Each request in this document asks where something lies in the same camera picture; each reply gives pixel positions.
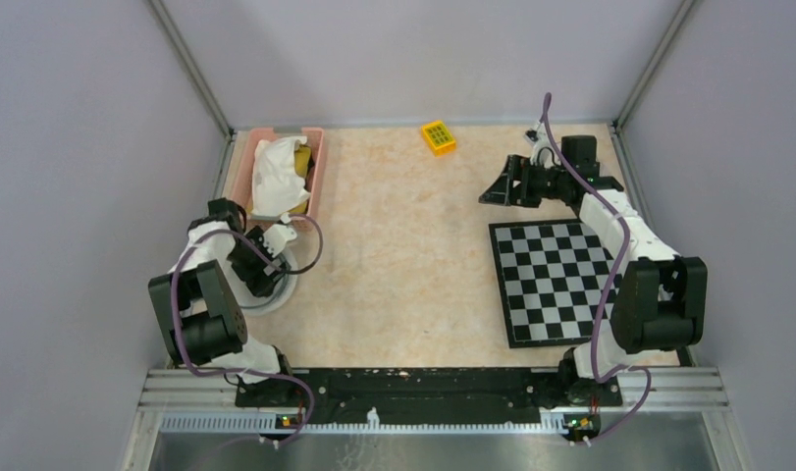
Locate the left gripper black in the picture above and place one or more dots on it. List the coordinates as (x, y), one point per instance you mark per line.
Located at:
(256, 280)

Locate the pink plastic basket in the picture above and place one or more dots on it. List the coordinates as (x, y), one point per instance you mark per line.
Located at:
(240, 188)

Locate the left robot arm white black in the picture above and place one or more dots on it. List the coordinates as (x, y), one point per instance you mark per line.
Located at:
(197, 313)

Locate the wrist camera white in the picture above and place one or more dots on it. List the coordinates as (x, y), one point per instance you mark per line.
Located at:
(542, 151)
(277, 236)

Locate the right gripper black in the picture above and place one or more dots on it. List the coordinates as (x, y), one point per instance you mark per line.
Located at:
(504, 193)

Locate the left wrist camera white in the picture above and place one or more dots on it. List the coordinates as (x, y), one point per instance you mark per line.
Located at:
(277, 236)

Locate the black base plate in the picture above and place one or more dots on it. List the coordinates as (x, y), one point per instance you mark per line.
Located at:
(427, 396)

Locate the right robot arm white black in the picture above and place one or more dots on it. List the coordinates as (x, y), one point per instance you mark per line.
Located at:
(654, 299)

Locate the yellow bra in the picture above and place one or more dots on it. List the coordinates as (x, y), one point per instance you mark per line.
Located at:
(302, 166)

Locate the black white checkerboard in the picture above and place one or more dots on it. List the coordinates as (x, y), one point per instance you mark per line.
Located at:
(551, 275)

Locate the white bra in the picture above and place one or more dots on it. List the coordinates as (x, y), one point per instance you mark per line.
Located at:
(275, 186)

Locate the yellow toy brick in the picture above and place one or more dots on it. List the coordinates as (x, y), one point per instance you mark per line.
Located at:
(438, 138)

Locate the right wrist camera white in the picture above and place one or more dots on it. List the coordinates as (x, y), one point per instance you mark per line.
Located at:
(542, 151)

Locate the aluminium front rail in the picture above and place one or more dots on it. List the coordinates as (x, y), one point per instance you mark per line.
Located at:
(207, 405)

